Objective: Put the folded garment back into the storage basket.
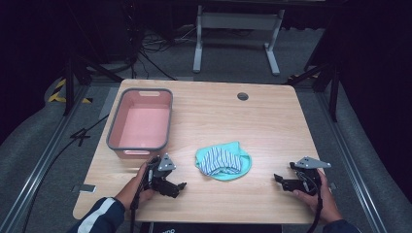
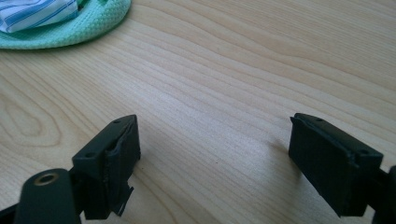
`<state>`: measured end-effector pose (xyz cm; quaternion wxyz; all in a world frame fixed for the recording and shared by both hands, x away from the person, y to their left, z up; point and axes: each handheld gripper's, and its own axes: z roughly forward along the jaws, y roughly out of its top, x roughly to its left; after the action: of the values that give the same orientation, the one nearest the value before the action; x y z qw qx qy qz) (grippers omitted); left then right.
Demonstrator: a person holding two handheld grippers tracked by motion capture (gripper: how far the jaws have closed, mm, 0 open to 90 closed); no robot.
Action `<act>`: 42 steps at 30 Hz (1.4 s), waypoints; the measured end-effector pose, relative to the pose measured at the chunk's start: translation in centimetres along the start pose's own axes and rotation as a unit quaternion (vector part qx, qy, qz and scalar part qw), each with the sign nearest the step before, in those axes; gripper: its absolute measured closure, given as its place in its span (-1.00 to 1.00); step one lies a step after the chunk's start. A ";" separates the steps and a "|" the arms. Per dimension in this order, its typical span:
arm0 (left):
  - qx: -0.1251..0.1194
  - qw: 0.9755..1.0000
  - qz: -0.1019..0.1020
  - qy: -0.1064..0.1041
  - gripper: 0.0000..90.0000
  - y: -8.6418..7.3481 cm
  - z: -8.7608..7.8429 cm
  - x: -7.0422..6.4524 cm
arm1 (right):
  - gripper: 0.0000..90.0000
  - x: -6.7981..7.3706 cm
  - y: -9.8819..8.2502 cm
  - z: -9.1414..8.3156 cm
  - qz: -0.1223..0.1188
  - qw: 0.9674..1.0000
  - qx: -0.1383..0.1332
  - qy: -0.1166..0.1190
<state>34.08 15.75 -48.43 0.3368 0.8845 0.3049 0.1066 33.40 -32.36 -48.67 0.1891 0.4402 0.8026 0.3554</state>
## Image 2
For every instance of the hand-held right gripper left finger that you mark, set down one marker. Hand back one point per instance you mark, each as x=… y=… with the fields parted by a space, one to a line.
x=106 y=161

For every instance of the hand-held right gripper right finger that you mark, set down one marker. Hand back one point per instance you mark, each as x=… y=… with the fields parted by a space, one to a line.
x=330 y=165

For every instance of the green waffle cloth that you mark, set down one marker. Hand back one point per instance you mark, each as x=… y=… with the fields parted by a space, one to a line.
x=77 y=28

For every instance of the blue striped white cloth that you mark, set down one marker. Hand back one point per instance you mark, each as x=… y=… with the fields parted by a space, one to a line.
x=34 y=14

